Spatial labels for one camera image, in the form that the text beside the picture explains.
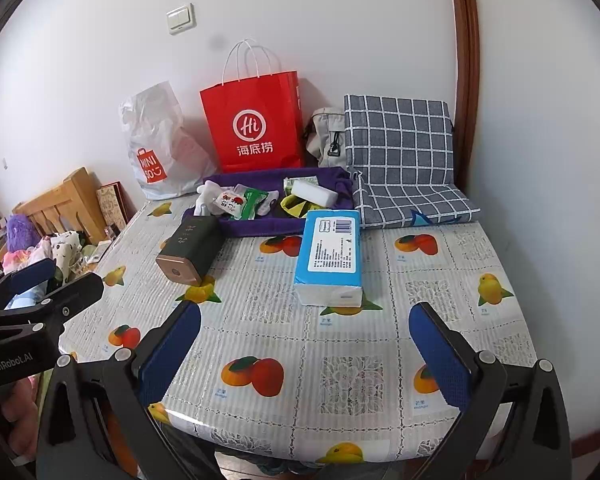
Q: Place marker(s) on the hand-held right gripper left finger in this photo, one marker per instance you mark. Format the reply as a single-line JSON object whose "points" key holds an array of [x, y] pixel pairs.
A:
{"points": [[172, 355]]}

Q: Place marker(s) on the fruit print tablecloth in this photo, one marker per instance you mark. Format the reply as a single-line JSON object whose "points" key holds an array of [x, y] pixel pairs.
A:
{"points": [[330, 360]]}

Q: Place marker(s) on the yellow black fabric pouch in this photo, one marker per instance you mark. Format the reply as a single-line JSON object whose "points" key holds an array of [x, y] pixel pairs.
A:
{"points": [[292, 206]]}

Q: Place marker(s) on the person's left hand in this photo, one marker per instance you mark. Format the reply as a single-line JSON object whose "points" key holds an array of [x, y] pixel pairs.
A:
{"points": [[17, 410]]}

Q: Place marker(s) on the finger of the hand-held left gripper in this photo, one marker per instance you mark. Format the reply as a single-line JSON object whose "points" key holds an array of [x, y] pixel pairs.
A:
{"points": [[55, 295], [25, 275]]}

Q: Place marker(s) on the blue tissue pack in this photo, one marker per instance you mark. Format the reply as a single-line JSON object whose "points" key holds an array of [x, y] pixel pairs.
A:
{"points": [[330, 255]]}

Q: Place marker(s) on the white plastic shopping bag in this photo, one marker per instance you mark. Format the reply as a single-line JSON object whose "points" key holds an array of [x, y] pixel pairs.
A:
{"points": [[155, 145]]}

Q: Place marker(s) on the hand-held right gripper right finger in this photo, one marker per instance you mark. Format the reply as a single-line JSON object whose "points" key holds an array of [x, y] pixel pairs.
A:
{"points": [[440, 355]]}

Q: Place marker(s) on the grey fabric bag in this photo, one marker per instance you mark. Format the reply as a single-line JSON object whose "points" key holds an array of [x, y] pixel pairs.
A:
{"points": [[327, 135]]}

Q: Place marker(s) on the small clear glass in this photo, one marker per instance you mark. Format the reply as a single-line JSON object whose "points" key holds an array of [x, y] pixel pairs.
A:
{"points": [[77, 262]]}

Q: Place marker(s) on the red paper shopping bag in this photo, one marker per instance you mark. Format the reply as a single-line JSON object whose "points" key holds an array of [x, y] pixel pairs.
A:
{"points": [[255, 130]]}

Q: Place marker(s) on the green white tissue packet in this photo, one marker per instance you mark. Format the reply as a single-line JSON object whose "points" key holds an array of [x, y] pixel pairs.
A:
{"points": [[300, 181]]}

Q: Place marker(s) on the fruit print white packet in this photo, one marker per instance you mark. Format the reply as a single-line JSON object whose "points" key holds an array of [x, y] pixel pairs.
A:
{"points": [[230, 203]]}

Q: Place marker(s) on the purple fabric storage tray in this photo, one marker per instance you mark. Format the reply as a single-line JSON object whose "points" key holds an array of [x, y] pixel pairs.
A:
{"points": [[332, 177]]}

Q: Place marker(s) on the grey checkered folded cloth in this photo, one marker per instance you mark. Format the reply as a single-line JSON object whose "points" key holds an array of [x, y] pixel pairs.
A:
{"points": [[405, 160]]}

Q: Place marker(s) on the brown wooden door frame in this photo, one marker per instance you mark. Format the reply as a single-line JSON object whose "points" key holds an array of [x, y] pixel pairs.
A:
{"points": [[467, 60]]}

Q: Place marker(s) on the dark green tissue box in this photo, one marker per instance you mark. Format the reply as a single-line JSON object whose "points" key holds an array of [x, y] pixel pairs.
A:
{"points": [[190, 250]]}

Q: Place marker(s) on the wooden bed headboard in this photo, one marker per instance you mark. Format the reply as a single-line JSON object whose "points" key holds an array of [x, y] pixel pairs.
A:
{"points": [[65, 205]]}

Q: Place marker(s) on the purple plush toy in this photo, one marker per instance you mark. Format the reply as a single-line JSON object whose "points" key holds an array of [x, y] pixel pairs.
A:
{"points": [[20, 232]]}

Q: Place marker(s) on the pile of colourful clothes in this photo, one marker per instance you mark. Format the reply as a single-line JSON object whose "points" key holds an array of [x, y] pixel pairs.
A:
{"points": [[45, 255]]}

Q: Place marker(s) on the white wall switch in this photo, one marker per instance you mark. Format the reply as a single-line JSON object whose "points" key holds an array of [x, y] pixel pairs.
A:
{"points": [[181, 18]]}

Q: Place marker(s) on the white sponge block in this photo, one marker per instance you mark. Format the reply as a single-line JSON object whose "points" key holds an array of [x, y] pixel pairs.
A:
{"points": [[312, 194]]}

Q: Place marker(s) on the green wet wipes packet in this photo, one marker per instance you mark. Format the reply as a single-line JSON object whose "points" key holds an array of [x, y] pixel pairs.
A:
{"points": [[252, 202]]}

